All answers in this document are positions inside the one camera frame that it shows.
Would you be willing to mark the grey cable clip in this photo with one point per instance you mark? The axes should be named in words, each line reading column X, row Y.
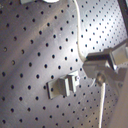
column 63, row 85

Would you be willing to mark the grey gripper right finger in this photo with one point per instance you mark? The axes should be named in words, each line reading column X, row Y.
column 114, row 56

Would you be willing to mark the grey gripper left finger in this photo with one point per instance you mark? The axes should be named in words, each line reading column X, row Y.
column 103, row 73

